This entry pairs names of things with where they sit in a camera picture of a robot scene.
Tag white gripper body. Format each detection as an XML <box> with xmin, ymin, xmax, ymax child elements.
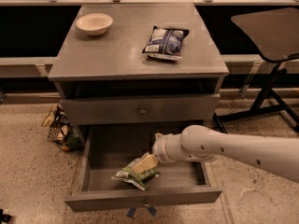
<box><xmin>152</xmin><ymin>133</ymin><xmax>187</xmax><ymax>163</ymax></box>

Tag green jalapeno chip bag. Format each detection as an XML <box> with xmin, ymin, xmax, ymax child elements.
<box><xmin>111</xmin><ymin>158</ymin><xmax>159</xmax><ymax>190</ymax></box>

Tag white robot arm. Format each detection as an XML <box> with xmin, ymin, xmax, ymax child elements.
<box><xmin>133</xmin><ymin>125</ymin><xmax>299</xmax><ymax>182</ymax></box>

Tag closed grey upper drawer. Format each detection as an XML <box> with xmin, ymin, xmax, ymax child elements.
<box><xmin>61</xmin><ymin>94</ymin><xmax>220</xmax><ymax>126</ymax></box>

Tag open grey bottom drawer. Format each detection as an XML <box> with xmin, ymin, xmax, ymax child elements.
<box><xmin>65</xmin><ymin>122</ymin><xmax>221</xmax><ymax>212</ymax></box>

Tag grey wooden drawer cabinet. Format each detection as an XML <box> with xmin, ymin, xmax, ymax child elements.
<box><xmin>49</xmin><ymin>4</ymin><xmax>228</xmax><ymax>139</ymax></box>

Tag blue chip bag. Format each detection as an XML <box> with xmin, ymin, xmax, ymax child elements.
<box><xmin>142</xmin><ymin>25</ymin><xmax>190</xmax><ymax>61</ymax></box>

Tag blue tape strips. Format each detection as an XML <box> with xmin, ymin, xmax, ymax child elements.
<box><xmin>126</xmin><ymin>206</ymin><xmax>157</xmax><ymax>218</ymax></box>

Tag white ceramic bowl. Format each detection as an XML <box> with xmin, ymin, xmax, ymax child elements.
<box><xmin>76</xmin><ymin>13</ymin><xmax>113</xmax><ymax>35</ymax></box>

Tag black object floor corner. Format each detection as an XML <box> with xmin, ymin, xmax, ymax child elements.
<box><xmin>0</xmin><ymin>209</ymin><xmax>12</xmax><ymax>224</ymax></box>

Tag black stand with tray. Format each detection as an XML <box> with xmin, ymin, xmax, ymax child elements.
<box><xmin>213</xmin><ymin>7</ymin><xmax>299</xmax><ymax>133</ymax></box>

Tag wire basket with snacks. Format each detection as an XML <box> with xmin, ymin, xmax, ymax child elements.
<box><xmin>41</xmin><ymin>104</ymin><xmax>84</xmax><ymax>152</ymax></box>

